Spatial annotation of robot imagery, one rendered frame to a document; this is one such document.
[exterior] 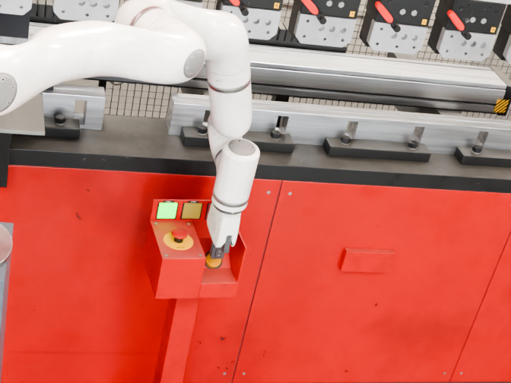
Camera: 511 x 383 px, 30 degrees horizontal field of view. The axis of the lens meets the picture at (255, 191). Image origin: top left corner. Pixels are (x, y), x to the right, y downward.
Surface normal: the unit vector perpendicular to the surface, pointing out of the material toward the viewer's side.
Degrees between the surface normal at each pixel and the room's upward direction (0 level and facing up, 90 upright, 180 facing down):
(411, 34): 90
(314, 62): 0
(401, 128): 90
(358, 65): 0
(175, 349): 90
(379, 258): 90
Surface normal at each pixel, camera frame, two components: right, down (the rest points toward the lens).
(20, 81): 0.91, 0.28
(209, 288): 0.27, 0.55
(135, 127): 0.19, -0.84
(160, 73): -0.02, 0.61
